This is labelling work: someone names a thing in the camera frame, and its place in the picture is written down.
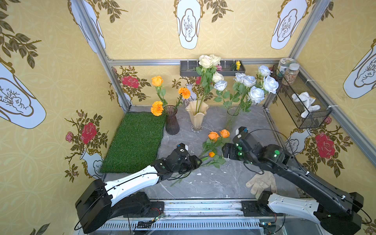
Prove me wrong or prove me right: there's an orange tulip flower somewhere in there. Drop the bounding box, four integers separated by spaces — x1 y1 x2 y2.
170 151 226 187

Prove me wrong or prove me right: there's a jar with white lid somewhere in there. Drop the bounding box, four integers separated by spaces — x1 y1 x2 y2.
282 63 300 86

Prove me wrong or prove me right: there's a black wire basket shelf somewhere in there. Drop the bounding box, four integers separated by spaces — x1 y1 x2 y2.
272 65 332 129

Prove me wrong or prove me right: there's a cream fluted glass vase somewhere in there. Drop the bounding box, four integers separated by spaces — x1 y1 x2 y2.
186 100 209 133

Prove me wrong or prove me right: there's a clear glass vase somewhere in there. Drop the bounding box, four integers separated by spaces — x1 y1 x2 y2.
225 106 239 131

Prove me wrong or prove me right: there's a purple ribbed glass vase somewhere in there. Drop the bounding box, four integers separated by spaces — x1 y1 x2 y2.
165 105 180 135

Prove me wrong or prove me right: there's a beige work glove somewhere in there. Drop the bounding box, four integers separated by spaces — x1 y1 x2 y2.
245 171 278 199

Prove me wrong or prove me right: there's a white rose pile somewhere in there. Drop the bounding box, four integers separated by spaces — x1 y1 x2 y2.
214 80 234 112

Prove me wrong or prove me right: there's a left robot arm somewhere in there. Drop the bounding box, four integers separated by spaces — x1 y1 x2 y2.
75 143 202 234

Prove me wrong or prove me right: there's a small orange flower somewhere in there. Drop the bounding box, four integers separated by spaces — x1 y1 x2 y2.
199 132 221 158
213 129 230 152

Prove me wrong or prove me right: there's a cream rose single stem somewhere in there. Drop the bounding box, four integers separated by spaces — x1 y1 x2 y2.
200 70 224 102

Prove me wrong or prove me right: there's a jar with patterned lid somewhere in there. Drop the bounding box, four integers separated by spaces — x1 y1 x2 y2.
277 57 295 77

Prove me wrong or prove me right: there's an orange marigold flower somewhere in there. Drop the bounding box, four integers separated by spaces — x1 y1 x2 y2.
174 87 191 110

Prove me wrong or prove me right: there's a cream rose flower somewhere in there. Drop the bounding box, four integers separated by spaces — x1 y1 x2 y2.
196 54 221 101

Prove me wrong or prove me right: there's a green artificial grass mat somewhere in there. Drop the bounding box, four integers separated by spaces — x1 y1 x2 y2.
100 112 165 173

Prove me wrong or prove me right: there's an orange rose flower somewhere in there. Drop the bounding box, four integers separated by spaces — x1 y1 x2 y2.
152 76 168 107

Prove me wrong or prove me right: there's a white cloth figure in basket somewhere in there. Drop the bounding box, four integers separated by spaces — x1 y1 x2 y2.
291 92 321 118

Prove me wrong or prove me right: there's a grey wall shelf tray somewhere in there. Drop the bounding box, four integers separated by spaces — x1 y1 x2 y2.
180 60 246 77

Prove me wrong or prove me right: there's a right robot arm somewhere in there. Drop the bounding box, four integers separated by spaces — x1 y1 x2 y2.
222 127 364 235

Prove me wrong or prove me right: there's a yellow flower on shelf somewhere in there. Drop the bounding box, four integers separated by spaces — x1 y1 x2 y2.
235 61 241 71

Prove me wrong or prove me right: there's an orange carnation flower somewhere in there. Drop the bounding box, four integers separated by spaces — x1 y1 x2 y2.
151 101 165 117

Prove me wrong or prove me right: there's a white rose flower large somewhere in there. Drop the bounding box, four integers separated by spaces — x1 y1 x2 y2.
237 75 258 114

